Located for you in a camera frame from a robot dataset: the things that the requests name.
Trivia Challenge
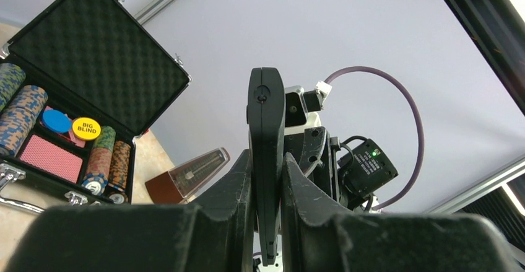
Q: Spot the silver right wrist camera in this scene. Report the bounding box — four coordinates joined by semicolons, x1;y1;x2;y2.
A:
285;86;324;128

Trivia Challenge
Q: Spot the yellow big blind chip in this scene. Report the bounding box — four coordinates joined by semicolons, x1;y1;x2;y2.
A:
72;117;101;141

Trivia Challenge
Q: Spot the red playing card deck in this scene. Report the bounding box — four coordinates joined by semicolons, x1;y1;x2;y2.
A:
20;135;83;183

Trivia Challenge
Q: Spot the blue round chip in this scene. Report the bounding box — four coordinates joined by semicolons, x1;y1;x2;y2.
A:
41;110;72;134

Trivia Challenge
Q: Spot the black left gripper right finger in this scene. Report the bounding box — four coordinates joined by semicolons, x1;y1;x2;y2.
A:
282;154;519;271

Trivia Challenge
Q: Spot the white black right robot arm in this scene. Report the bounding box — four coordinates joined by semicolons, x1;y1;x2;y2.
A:
284;126;398;212

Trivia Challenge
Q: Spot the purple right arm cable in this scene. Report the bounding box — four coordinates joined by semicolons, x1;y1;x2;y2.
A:
316;66;425;211

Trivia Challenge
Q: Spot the orange black chip stack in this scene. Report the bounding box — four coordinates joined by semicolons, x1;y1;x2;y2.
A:
107;141;131;204

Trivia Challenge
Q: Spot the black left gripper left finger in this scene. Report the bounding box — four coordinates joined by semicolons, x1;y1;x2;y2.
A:
6;151;254;271

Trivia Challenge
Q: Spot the black remote control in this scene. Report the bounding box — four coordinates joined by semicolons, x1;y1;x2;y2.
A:
246;68;286;266

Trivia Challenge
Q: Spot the brown metronome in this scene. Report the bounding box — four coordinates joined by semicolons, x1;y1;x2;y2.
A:
145;147;230;204

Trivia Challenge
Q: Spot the black poker chip case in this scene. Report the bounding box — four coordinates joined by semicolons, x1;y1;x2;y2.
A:
1;0;191;205

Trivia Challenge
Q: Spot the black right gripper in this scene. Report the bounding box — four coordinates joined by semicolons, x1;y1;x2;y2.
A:
284;126;340;202

